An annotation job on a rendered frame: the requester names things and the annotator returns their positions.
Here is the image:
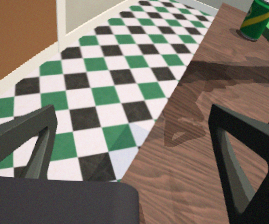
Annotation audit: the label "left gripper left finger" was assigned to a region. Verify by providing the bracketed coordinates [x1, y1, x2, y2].
[0, 104, 58, 179]

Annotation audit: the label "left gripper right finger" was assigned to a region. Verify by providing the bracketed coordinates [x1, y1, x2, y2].
[208, 104, 269, 224]

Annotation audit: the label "green soda can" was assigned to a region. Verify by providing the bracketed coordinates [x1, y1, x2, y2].
[240, 0, 269, 40]

